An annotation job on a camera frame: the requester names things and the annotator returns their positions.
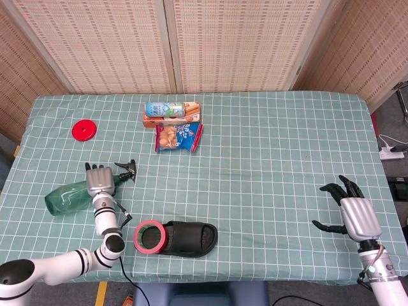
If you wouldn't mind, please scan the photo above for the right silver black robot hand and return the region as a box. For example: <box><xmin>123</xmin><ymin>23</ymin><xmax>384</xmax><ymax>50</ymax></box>
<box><xmin>312</xmin><ymin>175</ymin><xmax>383</xmax><ymax>242</ymax></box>

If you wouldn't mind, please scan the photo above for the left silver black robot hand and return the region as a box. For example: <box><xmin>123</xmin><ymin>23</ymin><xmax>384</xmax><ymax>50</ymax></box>
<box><xmin>84</xmin><ymin>161</ymin><xmax>116</xmax><ymax>198</ymax></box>

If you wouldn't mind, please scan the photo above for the green spray bottle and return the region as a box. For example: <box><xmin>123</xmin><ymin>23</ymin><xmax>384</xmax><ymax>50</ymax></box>
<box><xmin>44</xmin><ymin>159</ymin><xmax>137</xmax><ymax>217</ymax></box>

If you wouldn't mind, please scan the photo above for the black box on floor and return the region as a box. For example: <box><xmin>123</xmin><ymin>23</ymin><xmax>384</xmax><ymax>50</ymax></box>
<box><xmin>387</xmin><ymin>176</ymin><xmax>408</xmax><ymax>201</ymax></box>

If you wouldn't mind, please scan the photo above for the red plastic disc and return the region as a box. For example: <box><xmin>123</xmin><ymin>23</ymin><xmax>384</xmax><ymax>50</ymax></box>
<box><xmin>71</xmin><ymin>119</ymin><xmax>98</xmax><ymax>142</ymax></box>

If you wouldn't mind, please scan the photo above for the white power strip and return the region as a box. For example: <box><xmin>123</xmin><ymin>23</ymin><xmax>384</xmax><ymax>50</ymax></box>
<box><xmin>378</xmin><ymin>147</ymin><xmax>405</xmax><ymax>161</ymax></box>

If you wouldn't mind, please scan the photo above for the pink tape roll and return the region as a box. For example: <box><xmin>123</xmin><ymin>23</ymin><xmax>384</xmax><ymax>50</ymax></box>
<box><xmin>133</xmin><ymin>219</ymin><xmax>170</xmax><ymax>255</ymax></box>

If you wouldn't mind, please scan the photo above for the blue red snack bag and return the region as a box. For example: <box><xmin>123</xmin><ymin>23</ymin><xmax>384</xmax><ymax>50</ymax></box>
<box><xmin>155</xmin><ymin>122</ymin><xmax>204</xmax><ymax>154</ymax></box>

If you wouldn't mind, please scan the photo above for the blue white drink can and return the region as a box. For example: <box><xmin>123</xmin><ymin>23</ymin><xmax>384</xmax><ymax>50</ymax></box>
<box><xmin>145</xmin><ymin>101</ymin><xmax>186</xmax><ymax>118</ymax></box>

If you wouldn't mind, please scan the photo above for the black rubber slipper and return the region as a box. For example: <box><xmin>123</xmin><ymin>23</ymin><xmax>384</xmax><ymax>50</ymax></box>
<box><xmin>161</xmin><ymin>220</ymin><xmax>219</xmax><ymax>258</ymax></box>

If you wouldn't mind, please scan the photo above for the green checked tablecloth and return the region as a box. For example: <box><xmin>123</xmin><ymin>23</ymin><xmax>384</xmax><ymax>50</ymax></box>
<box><xmin>0</xmin><ymin>91</ymin><xmax>408</xmax><ymax>286</ymax></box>

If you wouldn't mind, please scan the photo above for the orange snack box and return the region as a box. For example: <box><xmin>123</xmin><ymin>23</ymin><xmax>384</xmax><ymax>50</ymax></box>
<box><xmin>142</xmin><ymin>101</ymin><xmax>201</xmax><ymax>129</ymax></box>

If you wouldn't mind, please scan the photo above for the metal chair leg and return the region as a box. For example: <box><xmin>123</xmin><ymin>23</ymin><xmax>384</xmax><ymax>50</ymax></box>
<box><xmin>392</xmin><ymin>81</ymin><xmax>408</xmax><ymax>124</ymax></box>

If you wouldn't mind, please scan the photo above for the bamboo folding screen panel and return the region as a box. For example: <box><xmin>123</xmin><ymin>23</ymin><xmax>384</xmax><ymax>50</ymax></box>
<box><xmin>164</xmin><ymin>0</ymin><xmax>347</xmax><ymax>94</ymax></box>
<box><xmin>0</xmin><ymin>0</ymin><xmax>69</xmax><ymax>143</ymax></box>
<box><xmin>3</xmin><ymin>0</ymin><xmax>178</xmax><ymax>95</ymax></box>
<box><xmin>291</xmin><ymin>0</ymin><xmax>408</xmax><ymax>113</ymax></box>

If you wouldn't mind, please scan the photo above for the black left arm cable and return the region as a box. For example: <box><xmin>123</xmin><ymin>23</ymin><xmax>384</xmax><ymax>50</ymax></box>
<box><xmin>111</xmin><ymin>200</ymin><xmax>151</xmax><ymax>306</ymax></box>

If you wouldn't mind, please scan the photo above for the white power cable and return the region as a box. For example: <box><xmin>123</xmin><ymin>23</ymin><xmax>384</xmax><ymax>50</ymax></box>
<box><xmin>377</xmin><ymin>134</ymin><xmax>397</xmax><ymax>149</ymax></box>

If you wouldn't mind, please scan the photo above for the black floor cable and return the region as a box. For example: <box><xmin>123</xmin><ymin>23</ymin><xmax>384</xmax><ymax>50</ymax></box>
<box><xmin>270</xmin><ymin>295</ymin><xmax>317</xmax><ymax>306</ymax></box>

